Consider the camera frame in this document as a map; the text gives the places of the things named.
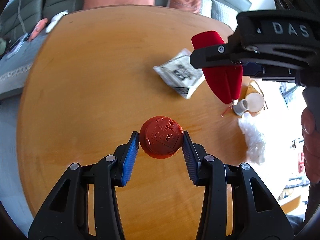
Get red velvet pouch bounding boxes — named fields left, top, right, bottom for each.
left=191, top=30, right=243, bottom=105

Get white printed sachet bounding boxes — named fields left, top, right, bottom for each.
left=153, top=49, right=205, bottom=99

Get red round plastic lid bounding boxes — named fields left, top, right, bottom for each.
left=139, top=116, right=183, bottom=159

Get person right hand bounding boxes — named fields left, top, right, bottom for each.
left=301, top=108, right=320, bottom=184

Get clear round lid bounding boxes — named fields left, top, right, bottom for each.
left=245, top=92, right=265, bottom=113

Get white crumpled tissue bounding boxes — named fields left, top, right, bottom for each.
left=238, top=112, right=266, bottom=164

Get white crumpled cloth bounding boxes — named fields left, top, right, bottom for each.
left=46, top=10, right=69, bottom=34

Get pink toy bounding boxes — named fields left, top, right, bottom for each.
left=28, top=18, right=48, bottom=42

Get grey sofa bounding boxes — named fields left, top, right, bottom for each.
left=1, top=0, right=252, bottom=99

